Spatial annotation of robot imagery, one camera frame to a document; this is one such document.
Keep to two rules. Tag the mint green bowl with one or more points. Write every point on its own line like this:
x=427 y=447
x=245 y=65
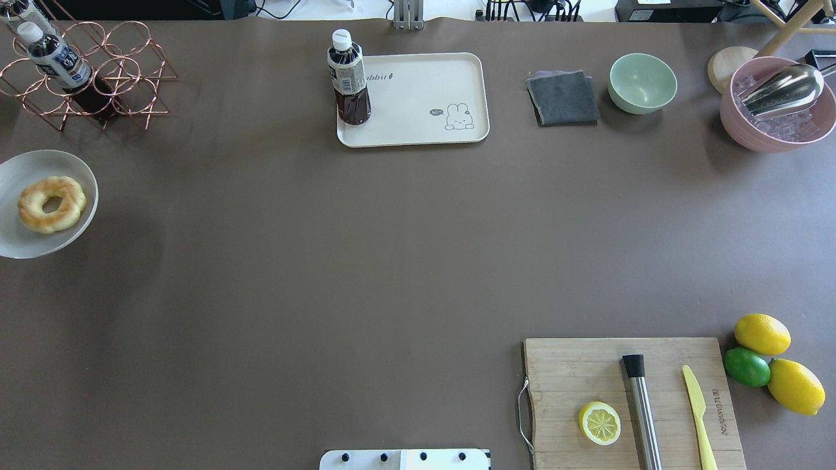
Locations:
x=641 y=83

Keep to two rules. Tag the yellow lemon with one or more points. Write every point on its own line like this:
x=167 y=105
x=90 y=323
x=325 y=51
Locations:
x=763 y=334
x=795 y=387

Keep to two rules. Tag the pink bowl with ice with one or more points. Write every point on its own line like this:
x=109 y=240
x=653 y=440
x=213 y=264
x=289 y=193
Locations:
x=747 y=133

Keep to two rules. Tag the steel ice scoop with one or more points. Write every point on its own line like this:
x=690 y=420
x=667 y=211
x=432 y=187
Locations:
x=794 y=88

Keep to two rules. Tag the green lime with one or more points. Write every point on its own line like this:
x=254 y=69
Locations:
x=747 y=367

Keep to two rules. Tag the half lemon slice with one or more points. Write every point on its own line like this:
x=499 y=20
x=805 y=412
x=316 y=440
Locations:
x=599 y=422

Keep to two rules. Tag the steel cylindrical muddler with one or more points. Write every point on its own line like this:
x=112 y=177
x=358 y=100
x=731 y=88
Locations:
x=641 y=412

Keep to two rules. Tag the dark tea bottle on tray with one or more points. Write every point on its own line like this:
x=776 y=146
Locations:
x=345 y=62

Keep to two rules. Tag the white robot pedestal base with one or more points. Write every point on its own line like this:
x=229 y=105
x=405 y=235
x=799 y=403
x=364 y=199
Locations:
x=427 y=458

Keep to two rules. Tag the bottle lying in rack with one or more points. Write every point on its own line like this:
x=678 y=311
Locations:
x=75 y=75

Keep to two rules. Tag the white round plate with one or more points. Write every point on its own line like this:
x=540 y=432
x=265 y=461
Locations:
x=26 y=169

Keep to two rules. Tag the wooden cutting board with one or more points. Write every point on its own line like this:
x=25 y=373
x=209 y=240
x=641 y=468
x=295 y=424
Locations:
x=566 y=373

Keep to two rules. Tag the yellow lemon lower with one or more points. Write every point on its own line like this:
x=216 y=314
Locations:
x=795 y=387

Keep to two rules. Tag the wooden mug tree stand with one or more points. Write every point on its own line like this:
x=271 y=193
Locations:
x=724 y=63

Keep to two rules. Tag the glazed ring donut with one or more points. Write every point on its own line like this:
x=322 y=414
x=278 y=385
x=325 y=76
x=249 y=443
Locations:
x=34 y=198

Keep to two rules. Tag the yellow lemon upper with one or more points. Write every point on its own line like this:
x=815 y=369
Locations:
x=763 y=334

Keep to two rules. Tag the yellow plastic knife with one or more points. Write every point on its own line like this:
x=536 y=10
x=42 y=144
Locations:
x=699 y=407

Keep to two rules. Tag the copper wire bottle rack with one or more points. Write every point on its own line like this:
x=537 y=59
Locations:
x=122 y=52

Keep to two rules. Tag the aluminium frame post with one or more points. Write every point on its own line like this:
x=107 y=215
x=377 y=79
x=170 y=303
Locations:
x=408 y=15

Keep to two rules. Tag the grey folded cloth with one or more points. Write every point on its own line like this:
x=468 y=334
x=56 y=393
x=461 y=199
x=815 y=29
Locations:
x=563 y=97

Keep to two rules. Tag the cream rabbit tray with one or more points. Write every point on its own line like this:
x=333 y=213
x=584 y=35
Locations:
x=421 y=99

